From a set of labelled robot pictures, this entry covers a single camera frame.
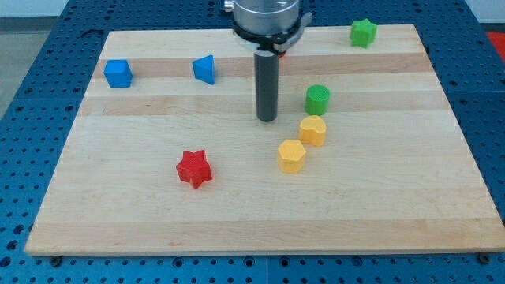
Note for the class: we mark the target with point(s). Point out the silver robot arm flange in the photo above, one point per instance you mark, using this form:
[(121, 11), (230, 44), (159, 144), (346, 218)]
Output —
[(272, 25)]

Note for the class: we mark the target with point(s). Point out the red star block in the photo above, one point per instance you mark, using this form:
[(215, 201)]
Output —
[(194, 168)]

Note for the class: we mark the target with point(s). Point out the green star block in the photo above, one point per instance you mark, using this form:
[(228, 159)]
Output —
[(363, 33)]

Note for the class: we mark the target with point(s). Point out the yellow hexagon block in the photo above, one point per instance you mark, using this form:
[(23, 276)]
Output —
[(291, 156)]

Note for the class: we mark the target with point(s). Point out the yellow heart block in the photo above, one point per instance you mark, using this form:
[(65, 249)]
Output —
[(312, 130)]

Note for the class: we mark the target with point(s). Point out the green cylinder block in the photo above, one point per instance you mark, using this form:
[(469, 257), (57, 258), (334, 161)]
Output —
[(317, 99)]

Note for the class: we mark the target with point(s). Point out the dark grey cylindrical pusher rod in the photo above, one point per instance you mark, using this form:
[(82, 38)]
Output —
[(266, 65)]

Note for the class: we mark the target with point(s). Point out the wooden board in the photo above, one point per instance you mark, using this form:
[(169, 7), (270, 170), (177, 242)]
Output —
[(395, 174)]

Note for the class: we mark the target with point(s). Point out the blue triangle block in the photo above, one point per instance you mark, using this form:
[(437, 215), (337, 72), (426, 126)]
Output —
[(204, 69)]

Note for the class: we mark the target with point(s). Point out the blue cube block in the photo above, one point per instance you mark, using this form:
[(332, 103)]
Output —
[(118, 73)]

